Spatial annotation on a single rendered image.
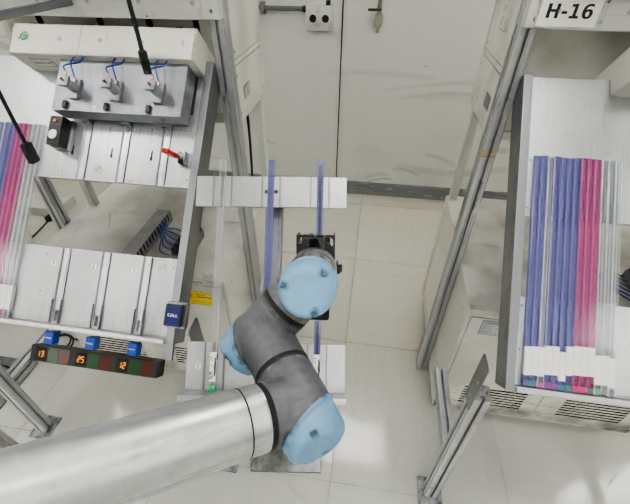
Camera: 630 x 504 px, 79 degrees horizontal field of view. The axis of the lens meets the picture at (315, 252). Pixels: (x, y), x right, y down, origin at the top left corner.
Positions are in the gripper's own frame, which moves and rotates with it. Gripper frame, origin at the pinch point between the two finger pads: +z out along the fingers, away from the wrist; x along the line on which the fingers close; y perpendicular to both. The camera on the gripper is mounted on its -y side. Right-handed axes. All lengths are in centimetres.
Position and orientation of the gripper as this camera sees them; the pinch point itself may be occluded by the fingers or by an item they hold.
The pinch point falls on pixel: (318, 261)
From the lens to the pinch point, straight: 83.0
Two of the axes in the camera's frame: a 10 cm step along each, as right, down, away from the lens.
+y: 0.1, -9.9, -1.4
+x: -10.0, -0.1, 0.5
